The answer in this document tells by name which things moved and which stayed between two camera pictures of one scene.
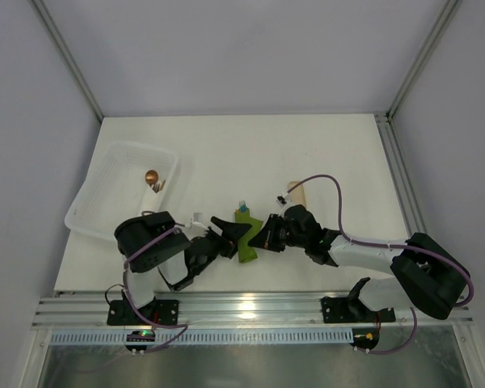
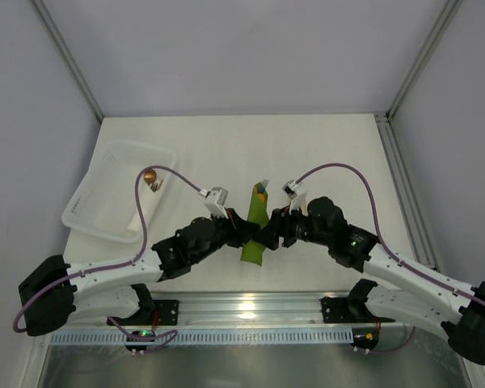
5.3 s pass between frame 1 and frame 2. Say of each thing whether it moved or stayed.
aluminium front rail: stayed
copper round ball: stayed
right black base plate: stayed
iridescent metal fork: moved
